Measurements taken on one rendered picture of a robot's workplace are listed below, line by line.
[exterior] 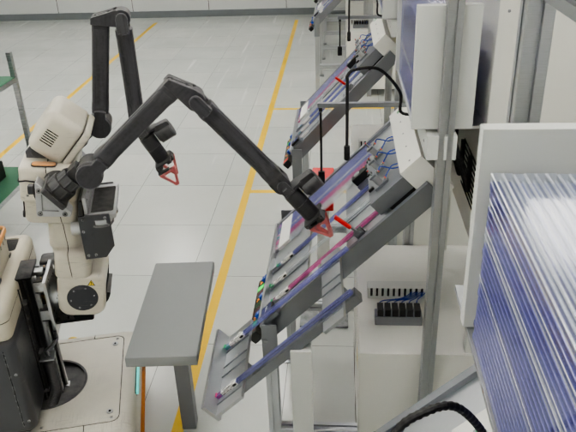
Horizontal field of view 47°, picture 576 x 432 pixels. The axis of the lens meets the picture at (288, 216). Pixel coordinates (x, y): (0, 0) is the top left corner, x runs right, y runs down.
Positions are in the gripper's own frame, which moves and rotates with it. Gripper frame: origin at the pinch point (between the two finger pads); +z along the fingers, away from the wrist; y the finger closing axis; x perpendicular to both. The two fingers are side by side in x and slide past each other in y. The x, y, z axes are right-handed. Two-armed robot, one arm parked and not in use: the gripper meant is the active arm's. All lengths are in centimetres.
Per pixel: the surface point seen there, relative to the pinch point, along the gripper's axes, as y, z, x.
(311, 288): -21.0, 2.5, 9.5
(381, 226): -21.5, -0.8, -20.5
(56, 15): 864, -225, 382
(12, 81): 189, -125, 145
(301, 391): -45, 16, 24
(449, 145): -26, -11, -50
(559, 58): -23, -10, -84
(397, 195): -17.7, -4.2, -29.1
